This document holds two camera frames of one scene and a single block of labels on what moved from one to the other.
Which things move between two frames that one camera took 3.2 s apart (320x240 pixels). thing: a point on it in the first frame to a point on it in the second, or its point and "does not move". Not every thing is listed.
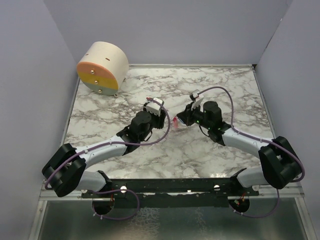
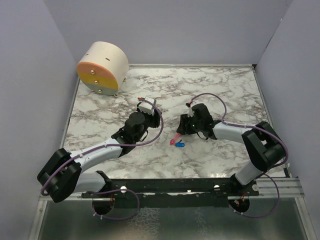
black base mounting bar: [174, 192] does not move
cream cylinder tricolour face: [103, 68] does not move
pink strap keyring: [175, 121] to [173, 141]
